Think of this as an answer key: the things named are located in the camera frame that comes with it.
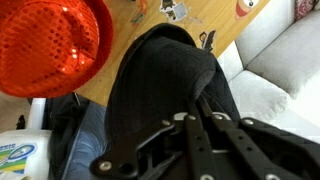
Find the red perforated plastic bowl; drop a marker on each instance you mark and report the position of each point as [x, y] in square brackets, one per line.
[46, 46]

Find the white fabric sofa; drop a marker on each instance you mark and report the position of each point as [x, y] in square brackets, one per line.
[276, 63]

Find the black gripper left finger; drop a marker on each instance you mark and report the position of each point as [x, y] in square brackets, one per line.
[196, 150]

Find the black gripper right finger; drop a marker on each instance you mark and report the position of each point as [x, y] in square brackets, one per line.
[253, 150]

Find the red cup sticker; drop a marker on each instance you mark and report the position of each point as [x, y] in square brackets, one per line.
[243, 8]

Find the orange and green sticker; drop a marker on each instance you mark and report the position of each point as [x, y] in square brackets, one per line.
[141, 10]

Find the colourful small toy items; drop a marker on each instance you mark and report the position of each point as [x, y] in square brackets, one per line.
[173, 10]

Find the red patterned cushion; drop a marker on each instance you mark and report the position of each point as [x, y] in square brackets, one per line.
[305, 8]

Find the white plastic jug with label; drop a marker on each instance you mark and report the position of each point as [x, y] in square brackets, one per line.
[30, 156]

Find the black felt hat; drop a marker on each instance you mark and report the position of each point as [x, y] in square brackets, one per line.
[160, 80]

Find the blue denim jacket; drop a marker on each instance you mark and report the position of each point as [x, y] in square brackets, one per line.
[88, 143]

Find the black figure sticker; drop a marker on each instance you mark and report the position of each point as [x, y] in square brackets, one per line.
[208, 40]

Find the white coat stand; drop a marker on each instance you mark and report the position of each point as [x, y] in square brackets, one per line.
[36, 113]

